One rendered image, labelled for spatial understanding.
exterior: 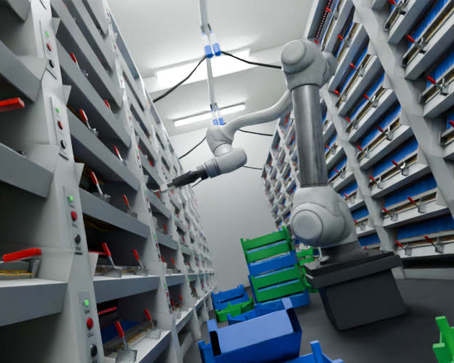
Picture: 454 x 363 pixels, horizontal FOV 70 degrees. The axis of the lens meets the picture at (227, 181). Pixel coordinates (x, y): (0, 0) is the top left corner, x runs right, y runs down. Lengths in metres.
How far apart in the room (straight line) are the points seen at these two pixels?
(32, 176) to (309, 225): 0.82
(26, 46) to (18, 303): 0.50
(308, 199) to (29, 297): 0.89
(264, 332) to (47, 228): 0.49
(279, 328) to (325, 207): 0.50
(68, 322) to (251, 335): 0.39
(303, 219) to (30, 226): 0.80
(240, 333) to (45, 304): 0.42
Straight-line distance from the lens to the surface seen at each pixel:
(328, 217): 1.14
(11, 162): 0.55
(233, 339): 0.79
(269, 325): 0.80
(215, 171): 1.56
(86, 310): 0.64
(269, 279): 2.10
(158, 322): 1.28
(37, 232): 0.63
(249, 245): 2.11
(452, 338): 0.92
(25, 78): 0.70
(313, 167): 1.19
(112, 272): 0.85
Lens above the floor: 0.30
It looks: 15 degrees up
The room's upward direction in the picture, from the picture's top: 16 degrees counter-clockwise
